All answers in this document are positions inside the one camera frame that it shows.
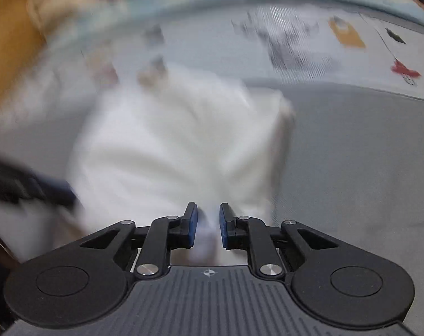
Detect white long-sleeve shirt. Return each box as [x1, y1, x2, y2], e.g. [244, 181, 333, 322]
[0, 62, 294, 266]

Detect printed deer bed sheet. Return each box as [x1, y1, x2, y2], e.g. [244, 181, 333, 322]
[0, 1, 424, 131]

